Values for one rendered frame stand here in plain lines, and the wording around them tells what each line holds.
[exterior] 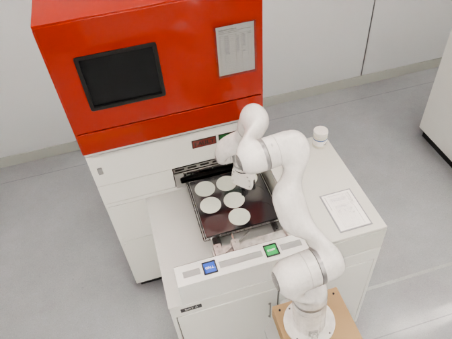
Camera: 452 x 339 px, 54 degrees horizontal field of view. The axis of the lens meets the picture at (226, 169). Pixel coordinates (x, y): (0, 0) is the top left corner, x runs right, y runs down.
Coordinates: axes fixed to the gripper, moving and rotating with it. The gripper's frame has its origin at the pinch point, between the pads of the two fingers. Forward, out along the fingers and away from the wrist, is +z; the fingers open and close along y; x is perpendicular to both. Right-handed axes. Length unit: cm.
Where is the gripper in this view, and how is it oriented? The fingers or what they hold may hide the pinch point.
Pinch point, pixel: (244, 191)
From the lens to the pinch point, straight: 198.0
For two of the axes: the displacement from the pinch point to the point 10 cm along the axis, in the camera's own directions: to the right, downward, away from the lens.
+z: 0.7, 7.0, 7.1
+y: 8.4, 3.4, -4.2
